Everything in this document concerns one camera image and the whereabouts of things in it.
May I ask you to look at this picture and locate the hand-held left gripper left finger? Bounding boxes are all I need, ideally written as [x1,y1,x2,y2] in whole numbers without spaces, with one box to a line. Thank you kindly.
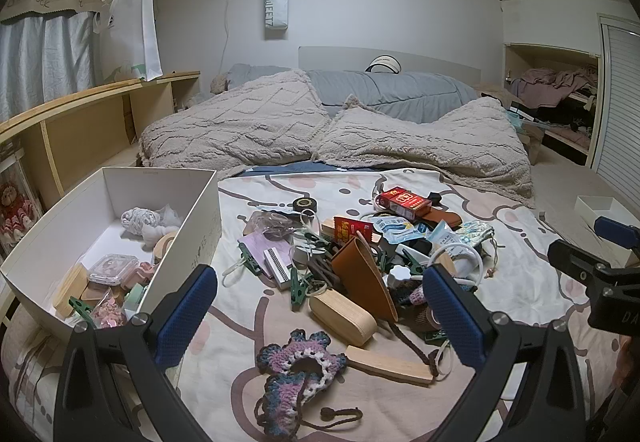
[52,264,221,442]

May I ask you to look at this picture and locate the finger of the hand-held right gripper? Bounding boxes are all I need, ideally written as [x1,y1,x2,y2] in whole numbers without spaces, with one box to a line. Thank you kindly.
[594,216,640,267]
[547,239,610,283]

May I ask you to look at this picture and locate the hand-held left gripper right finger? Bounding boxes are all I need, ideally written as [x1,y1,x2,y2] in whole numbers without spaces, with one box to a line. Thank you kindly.
[421,266,593,442]

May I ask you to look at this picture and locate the white cable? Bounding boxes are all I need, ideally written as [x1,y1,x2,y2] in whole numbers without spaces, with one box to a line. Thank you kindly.
[430,242,486,290]

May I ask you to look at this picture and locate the face mask packet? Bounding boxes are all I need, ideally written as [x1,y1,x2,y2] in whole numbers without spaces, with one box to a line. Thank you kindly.
[430,221,483,253]

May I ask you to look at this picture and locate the purple crocheted pouch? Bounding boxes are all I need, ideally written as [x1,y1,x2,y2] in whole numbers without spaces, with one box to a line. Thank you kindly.
[255,329,363,438]

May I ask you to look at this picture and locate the wooden oval case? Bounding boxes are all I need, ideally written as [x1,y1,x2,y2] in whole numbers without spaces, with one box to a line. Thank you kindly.
[52,262,91,320]
[308,293,377,348]

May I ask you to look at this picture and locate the white cardboard box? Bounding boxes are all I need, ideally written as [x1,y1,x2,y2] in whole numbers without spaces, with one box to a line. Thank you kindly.
[0,166,223,373]

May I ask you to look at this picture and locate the brown tape roll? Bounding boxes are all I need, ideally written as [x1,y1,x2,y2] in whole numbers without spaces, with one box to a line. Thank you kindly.
[415,304,443,333]

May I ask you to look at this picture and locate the small white box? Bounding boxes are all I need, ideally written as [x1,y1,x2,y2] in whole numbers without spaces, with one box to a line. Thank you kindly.
[574,195,640,250]

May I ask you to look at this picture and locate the printed blanket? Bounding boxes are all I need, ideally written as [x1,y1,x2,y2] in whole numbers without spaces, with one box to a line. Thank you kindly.
[0,167,631,442]

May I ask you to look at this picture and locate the mint green cup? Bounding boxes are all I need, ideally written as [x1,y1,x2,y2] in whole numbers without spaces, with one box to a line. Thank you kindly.
[122,284,148,313]

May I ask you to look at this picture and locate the white zip tie loop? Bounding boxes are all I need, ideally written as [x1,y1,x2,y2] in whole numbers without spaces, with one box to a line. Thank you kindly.
[222,262,261,285]

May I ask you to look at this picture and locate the pink beads bag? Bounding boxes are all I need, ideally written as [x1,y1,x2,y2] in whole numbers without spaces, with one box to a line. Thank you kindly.
[92,302,128,330]

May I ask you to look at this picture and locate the white yarn ball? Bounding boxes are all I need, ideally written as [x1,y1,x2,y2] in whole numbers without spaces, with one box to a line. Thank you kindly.
[142,204,183,250]

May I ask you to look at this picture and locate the clear plastic case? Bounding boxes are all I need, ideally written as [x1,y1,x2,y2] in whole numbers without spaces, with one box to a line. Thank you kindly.
[87,254,141,287]

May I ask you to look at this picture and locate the brown leather case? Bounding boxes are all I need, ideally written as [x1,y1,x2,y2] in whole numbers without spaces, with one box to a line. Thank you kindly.
[330,237,401,323]

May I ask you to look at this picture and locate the brown leather sheath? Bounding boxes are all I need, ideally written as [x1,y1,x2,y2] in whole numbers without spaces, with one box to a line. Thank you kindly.
[415,209,463,230]

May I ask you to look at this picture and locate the purple card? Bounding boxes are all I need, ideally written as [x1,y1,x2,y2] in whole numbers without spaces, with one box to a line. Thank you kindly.
[239,229,296,273]

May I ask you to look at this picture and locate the white matchbox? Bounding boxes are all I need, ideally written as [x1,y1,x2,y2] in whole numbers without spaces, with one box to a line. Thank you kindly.
[262,247,293,290]

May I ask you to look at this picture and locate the blue and white packet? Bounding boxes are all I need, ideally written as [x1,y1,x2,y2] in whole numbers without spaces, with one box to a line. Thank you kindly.
[372,216,431,245]

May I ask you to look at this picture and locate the white mesh ball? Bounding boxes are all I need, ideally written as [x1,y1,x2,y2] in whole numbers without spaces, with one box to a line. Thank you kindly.
[120,207,161,237]

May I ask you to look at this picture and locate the red cardboard box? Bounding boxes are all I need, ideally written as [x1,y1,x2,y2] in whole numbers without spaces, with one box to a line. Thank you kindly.
[382,187,432,220]

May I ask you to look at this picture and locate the clear plastic bag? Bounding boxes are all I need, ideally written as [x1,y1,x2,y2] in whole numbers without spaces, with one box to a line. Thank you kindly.
[247,211,306,243]

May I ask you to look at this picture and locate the dark wicker bundle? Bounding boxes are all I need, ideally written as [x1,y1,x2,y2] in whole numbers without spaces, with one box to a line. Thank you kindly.
[305,252,351,295]

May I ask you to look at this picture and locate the red snack packet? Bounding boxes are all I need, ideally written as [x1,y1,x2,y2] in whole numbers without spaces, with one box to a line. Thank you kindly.
[334,217,373,247]

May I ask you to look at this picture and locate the white louvred door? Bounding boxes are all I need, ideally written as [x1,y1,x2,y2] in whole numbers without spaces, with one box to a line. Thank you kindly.
[590,13,640,197]

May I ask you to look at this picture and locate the pile of clothes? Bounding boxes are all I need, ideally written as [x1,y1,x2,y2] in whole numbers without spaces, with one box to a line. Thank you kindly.
[510,66,598,110]

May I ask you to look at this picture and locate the beige knit pillow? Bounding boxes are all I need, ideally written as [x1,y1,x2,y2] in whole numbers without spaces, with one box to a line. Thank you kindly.
[312,94,536,210]

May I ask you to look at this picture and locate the blue bed sheet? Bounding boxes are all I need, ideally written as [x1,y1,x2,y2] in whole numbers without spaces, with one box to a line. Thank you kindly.
[235,162,381,177]

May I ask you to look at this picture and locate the beige knitted blanket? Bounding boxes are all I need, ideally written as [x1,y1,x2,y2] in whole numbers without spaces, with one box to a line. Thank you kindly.
[137,69,333,170]

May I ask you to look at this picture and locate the red doll display case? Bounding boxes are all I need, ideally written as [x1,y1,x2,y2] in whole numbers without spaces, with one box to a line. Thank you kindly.
[0,147,43,263]

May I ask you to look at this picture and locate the wooden shelf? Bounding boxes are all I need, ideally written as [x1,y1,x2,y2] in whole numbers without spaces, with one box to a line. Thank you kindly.
[0,70,202,210]

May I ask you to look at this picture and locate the grey duvet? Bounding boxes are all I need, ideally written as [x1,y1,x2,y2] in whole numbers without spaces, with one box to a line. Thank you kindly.
[225,63,481,125]

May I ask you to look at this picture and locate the white hat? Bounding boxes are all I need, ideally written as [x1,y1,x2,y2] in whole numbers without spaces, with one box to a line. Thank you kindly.
[365,54,403,75]

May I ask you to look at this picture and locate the grey headboard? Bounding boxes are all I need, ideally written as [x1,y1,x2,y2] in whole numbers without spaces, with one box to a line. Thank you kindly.
[298,46,483,82]

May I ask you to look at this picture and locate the white shopping bag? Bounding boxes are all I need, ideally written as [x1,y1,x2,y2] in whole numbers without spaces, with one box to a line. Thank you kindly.
[92,0,165,82]

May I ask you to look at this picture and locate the grey curtain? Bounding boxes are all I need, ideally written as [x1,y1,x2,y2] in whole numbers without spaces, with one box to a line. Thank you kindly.
[0,12,98,123]

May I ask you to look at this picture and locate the hanging white tote bag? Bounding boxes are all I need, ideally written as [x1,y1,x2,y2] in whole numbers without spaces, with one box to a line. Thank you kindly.
[264,0,292,41]

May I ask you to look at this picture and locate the patterned drawstring pouch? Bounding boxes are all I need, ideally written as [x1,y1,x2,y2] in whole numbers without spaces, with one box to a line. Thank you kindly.
[457,221,496,247]

